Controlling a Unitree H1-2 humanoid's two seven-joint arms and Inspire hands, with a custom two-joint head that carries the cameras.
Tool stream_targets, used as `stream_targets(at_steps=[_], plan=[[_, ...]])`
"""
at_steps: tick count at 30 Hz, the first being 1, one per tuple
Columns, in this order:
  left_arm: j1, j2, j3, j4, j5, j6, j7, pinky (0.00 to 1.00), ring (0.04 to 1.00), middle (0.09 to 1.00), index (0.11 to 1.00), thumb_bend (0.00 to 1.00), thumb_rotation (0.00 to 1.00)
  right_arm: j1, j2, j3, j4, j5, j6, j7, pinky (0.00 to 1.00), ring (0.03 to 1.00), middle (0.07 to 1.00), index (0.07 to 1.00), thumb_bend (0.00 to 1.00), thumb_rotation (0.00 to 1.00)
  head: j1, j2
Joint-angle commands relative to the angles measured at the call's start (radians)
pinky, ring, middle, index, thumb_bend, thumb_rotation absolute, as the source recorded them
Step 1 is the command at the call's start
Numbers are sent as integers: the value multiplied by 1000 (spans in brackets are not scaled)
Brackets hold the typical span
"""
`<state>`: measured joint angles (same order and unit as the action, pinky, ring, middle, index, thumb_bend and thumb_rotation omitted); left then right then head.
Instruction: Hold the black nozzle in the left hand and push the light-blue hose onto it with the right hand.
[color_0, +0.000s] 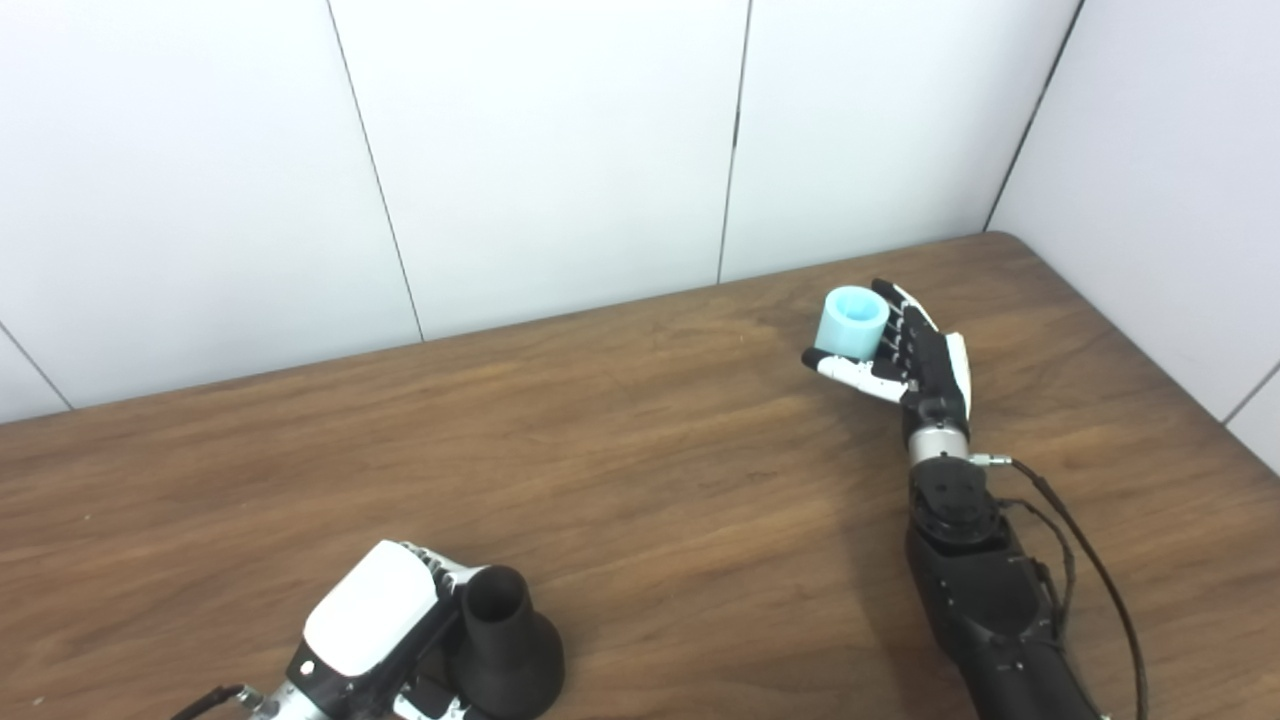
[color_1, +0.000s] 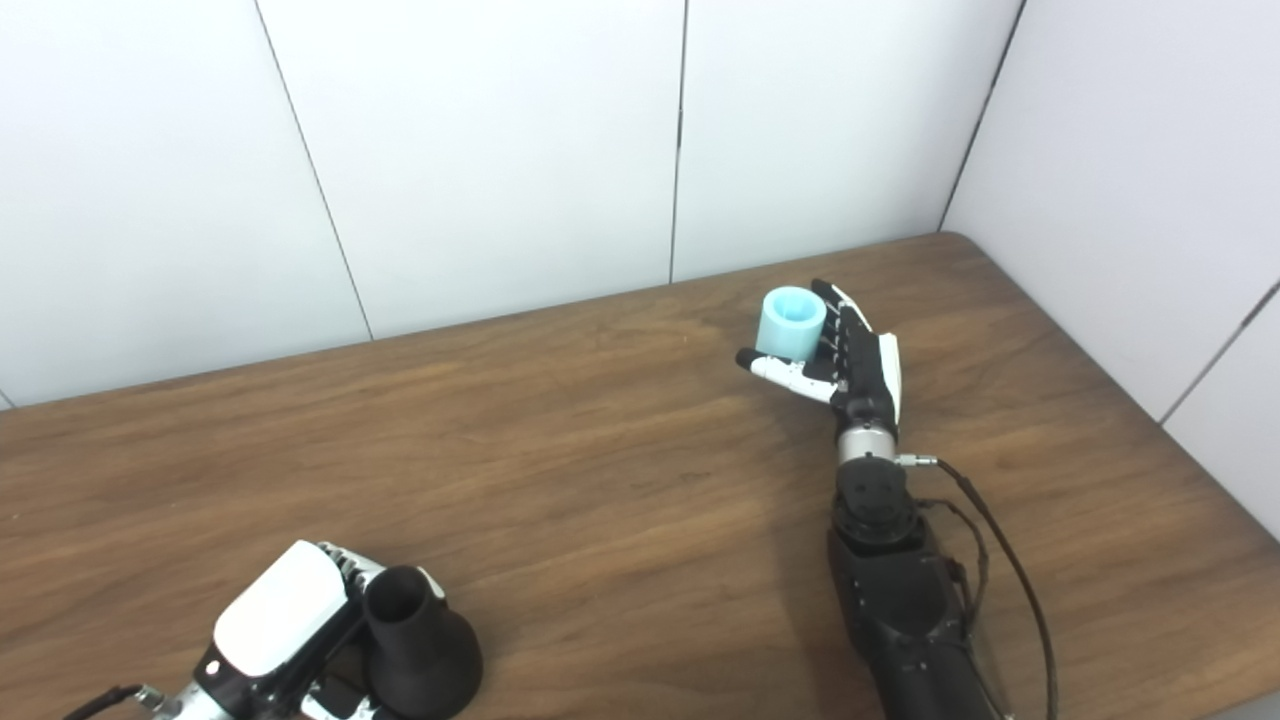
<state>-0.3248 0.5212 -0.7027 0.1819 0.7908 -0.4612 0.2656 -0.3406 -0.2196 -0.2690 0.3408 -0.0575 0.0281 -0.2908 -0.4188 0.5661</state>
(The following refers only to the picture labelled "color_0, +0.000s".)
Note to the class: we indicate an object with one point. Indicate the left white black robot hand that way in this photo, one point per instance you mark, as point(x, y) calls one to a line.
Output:
point(375, 610)

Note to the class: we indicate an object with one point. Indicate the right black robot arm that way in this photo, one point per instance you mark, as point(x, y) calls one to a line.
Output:
point(985, 600)

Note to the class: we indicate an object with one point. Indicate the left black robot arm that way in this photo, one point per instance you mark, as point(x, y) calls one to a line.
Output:
point(290, 705)

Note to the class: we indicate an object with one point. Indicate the black funnel-shaped nozzle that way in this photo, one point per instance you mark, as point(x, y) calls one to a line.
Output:
point(505, 650)

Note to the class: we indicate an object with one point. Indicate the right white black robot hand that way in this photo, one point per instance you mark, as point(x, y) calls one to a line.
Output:
point(935, 370)

